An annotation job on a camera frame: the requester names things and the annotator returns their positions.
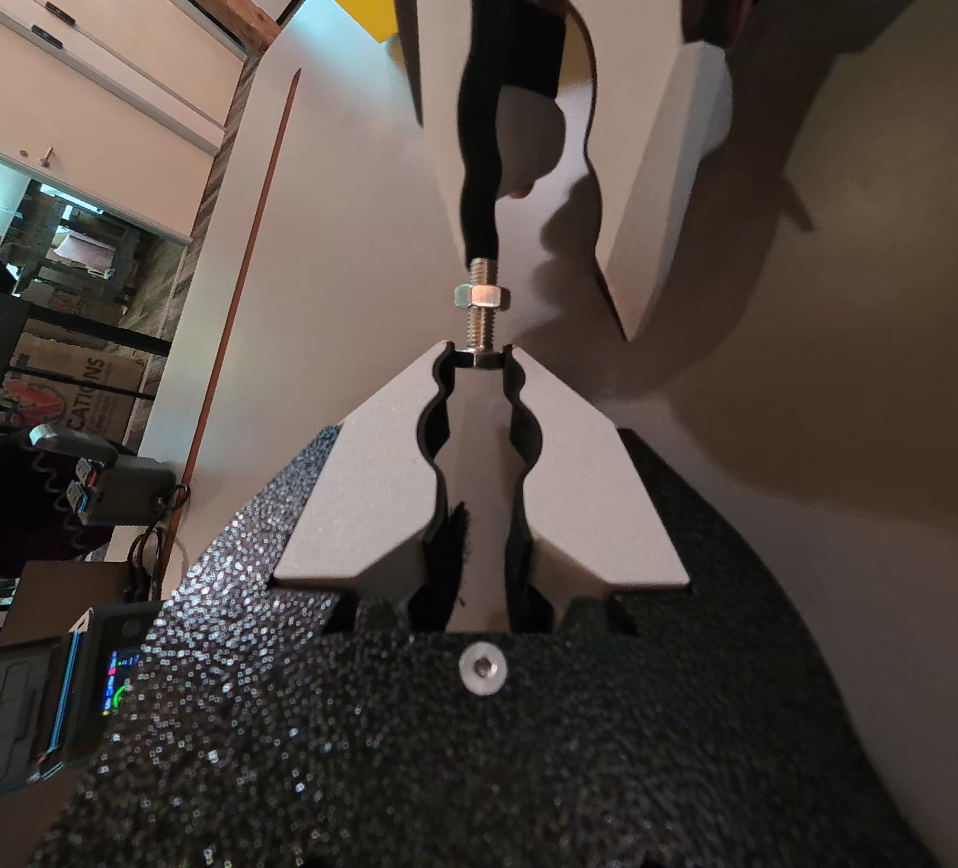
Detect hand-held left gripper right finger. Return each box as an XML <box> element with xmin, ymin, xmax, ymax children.
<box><xmin>501</xmin><ymin>343</ymin><xmax>691</xmax><ymax>606</ymax></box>

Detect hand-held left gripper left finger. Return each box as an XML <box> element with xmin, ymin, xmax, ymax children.
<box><xmin>273</xmin><ymin>340</ymin><xmax>458</xmax><ymax>607</ymax></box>

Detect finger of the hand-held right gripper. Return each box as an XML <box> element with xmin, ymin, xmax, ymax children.
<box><xmin>389</xmin><ymin>0</ymin><xmax>570</xmax><ymax>263</ymax></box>
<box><xmin>557</xmin><ymin>0</ymin><xmax>736</xmax><ymax>343</ymax></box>

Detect silver hex bolt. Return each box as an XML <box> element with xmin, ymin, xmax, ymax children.
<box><xmin>453</xmin><ymin>256</ymin><xmax>513</xmax><ymax>370</ymax></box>

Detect black battery charger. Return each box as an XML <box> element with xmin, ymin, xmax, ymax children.
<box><xmin>28</xmin><ymin>423</ymin><xmax>178</xmax><ymax>529</ymax></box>

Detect printed cardboard box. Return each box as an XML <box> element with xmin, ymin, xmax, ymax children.
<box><xmin>3</xmin><ymin>331</ymin><xmax>148</xmax><ymax>451</ymax></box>

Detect white door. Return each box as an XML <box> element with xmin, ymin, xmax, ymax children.
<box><xmin>0</xmin><ymin>0</ymin><xmax>227</xmax><ymax>244</ymax></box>
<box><xmin>0</xmin><ymin>0</ymin><xmax>249</xmax><ymax>130</ymax></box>

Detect metal storage shelf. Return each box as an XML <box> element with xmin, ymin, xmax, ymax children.
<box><xmin>0</xmin><ymin>181</ymin><xmax>187</xmax><ymax>362</ymax></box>

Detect black portable power station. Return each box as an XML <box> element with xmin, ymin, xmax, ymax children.
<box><xmin>0</xmin><ymin>602</ymin><xmax>163</xmax><ymax>796</ymax></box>

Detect black cable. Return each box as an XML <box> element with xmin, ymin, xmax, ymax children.
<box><xmin>126</xmin><ymin>482</ymin><xmax>190</xmax><ymax>601</ymax></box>

